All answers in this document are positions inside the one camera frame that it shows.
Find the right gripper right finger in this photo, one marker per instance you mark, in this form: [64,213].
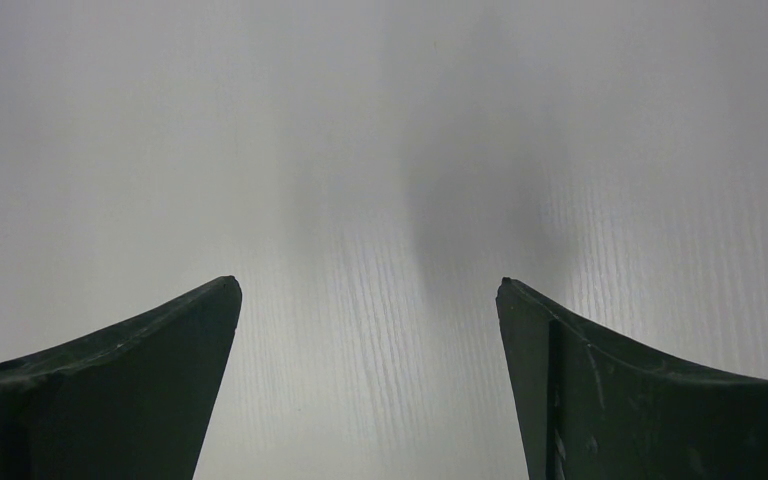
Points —
[592,403]

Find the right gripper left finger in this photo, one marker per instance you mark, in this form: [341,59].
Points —
[129,401]

